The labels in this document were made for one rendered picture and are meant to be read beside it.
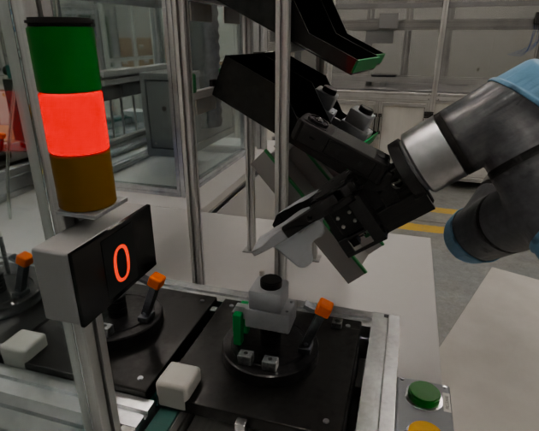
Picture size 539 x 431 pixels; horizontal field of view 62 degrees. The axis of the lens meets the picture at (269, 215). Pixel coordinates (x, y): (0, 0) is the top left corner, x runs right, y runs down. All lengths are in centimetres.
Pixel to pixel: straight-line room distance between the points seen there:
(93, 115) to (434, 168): 33
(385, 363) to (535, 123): 39
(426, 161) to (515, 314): 65
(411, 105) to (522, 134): 413
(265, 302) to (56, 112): 36
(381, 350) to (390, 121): 401
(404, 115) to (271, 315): 411
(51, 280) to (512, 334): 85
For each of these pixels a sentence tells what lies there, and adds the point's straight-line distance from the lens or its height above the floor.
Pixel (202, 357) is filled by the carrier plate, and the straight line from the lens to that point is 69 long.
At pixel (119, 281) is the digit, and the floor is 119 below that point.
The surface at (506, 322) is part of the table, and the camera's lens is 106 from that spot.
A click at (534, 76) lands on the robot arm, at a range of 50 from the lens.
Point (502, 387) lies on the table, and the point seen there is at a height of 86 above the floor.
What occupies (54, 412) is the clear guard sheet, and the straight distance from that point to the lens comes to 53.
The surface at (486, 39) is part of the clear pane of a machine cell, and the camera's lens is 461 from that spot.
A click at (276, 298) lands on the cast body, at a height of 108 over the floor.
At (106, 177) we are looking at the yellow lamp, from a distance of 42.
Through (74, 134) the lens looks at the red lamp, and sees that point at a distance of 40.
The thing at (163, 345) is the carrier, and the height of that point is 97.
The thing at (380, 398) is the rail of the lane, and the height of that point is 95.
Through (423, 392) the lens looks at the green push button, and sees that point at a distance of 66.
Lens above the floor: 140
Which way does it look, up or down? 22 degrees down
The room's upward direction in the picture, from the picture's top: straight up
